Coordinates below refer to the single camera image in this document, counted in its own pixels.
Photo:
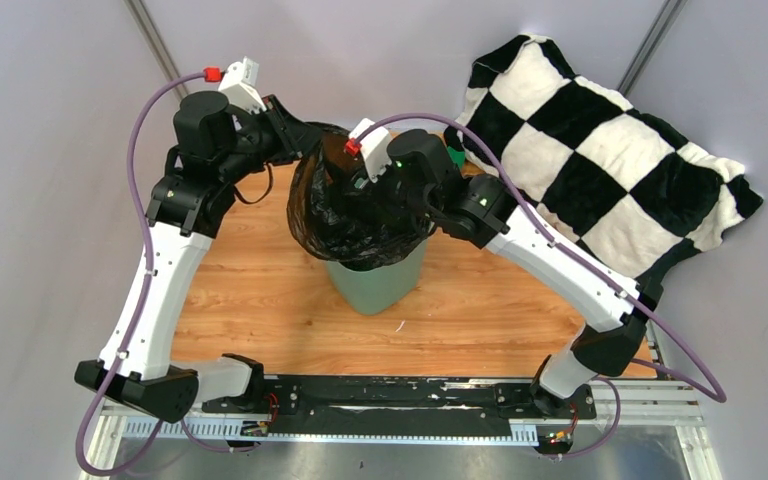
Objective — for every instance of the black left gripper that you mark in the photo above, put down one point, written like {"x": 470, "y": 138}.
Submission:
{"x": 293, "y": 137}

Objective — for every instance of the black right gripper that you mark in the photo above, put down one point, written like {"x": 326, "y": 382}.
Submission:
{"x": 375, "y": 189}

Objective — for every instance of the black plastic trash bag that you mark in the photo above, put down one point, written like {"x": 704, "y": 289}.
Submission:
{"x": 333, "y": 220}

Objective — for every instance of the green plastic trash bin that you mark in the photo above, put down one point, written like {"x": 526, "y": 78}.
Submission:
{"x": 372, "y": 292}

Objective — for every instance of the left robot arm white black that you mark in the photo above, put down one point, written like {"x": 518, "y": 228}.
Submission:
{"x": 218, "y": 143}

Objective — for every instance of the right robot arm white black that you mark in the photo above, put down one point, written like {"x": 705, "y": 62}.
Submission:
{"x": 482, "y": 211}

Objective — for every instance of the folded green cloth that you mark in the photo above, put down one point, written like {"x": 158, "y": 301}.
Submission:
{"x": 456, "y": 156}

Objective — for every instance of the black white checkered pillow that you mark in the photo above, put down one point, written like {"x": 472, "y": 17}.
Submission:
{"x": 624, "y": 185}

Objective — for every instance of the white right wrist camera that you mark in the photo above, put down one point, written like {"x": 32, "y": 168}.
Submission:
{"x": 372, "y": 149}

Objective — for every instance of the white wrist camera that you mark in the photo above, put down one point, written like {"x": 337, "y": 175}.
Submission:
{"x": 238, "y": 85}
{"x": 372, "y": 149}

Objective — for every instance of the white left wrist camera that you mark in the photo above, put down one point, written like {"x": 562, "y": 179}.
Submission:
{"x": 238, "y": 85}

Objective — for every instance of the left corner aluminium post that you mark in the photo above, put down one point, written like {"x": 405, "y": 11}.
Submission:
{"x": 153, "y": 38}

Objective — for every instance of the corner aluminium post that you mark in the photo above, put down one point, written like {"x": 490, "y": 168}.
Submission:
{"x": 666, "y": 16}
{"x": 153, "y": 38}

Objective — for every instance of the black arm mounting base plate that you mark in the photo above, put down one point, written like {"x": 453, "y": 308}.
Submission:
{"x": 392, "y": 406}

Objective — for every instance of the right corner aluminium post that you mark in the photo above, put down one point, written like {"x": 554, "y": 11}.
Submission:
{"x": 666, "y": 16}

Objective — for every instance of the aluminium frame rail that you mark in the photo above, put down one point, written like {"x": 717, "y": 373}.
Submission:
{"x": 630, "y": 403}

